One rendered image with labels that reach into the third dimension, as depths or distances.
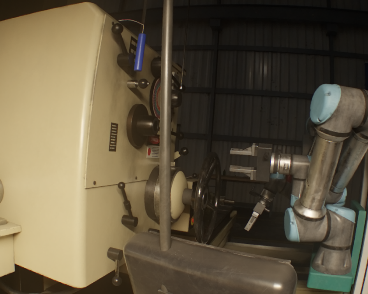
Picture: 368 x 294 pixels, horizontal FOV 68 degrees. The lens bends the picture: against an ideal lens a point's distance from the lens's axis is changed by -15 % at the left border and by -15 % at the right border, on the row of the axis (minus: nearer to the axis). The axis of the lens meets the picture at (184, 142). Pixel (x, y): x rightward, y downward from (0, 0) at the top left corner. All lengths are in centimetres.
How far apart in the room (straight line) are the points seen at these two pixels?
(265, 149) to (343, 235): 42
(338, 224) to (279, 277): 62
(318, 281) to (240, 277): 65
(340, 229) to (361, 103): 43
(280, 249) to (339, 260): 158
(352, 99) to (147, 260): 65
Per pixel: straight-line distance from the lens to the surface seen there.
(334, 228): 109
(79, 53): 91
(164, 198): 56
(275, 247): 267
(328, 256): 112
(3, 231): 99
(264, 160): 113
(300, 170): 113
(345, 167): 108
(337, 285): 114
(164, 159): 55
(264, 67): 899
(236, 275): 51
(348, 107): 88
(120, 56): 96
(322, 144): 92
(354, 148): 102
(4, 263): 108
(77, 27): 95
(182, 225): 150
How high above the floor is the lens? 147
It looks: 1 degrees up
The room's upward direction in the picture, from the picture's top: 5 degrees clockwise
